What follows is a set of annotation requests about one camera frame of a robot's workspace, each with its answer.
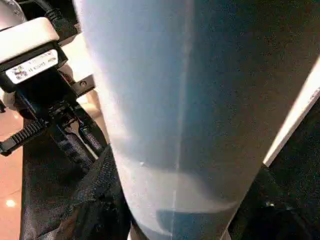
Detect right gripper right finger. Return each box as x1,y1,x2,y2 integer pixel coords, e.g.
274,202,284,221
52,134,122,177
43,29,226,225
233,163,320,240

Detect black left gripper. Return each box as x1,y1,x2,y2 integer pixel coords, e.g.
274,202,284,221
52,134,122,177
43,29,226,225
0,72,105,173

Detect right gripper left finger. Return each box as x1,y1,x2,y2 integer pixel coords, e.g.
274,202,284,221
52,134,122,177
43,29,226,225
21,146,133,240

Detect white plastic table leg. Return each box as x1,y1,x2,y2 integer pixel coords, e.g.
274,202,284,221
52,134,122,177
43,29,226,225
72,0,320,240

